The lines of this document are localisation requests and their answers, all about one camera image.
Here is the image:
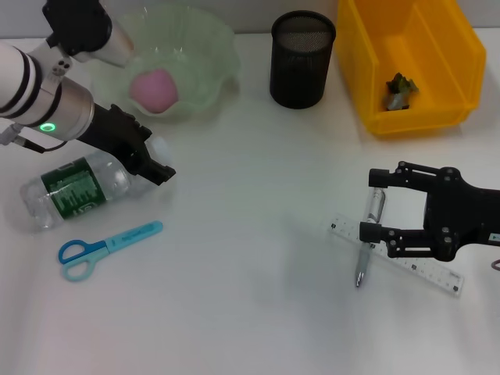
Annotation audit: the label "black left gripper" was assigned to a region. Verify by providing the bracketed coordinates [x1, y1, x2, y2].
[77, 103, 177, 187]

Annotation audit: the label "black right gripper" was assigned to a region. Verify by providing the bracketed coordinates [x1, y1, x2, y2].
[359, 162, 500, 262]

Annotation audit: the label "blue teal scissors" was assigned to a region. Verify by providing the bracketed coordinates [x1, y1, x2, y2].
[58, 220, 164, 282]

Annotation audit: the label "pink peach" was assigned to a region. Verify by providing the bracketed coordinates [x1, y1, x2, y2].
[129, 69, 179, 115]

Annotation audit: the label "clear green-label water bottle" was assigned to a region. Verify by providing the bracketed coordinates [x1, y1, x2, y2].
[20, 134, 173, 231]

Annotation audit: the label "silver pen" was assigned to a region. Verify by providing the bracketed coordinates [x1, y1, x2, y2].
[354, 187, 388, 289]

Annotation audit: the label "transparent plastic ruler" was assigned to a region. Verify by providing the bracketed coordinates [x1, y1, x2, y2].
[327, 213, 466, 298]

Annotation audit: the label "green glass fruit plate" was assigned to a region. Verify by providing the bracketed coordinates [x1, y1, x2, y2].
[91, 5, 241, 124]

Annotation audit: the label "black mesh pen holder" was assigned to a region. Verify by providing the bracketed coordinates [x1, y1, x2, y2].
[269, 10, 337, 109]

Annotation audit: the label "yellow plastic bin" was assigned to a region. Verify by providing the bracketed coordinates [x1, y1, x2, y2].
[336, 0, 488, 138]

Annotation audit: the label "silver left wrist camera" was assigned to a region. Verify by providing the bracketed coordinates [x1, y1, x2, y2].
[41, 0, 136, 68]

